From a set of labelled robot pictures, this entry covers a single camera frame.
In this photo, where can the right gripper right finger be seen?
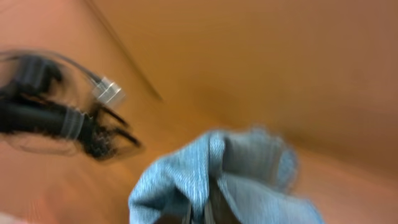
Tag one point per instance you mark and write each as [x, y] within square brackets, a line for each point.
[208, 214]

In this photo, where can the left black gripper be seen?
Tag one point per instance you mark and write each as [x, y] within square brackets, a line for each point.
[97, 139]

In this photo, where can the light blue denim jeans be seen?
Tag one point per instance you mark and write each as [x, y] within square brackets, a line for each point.
[246, 176]

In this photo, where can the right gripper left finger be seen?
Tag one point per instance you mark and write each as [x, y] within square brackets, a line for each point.
[188, 217]

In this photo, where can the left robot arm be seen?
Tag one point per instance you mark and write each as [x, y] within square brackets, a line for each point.
[51, 104]

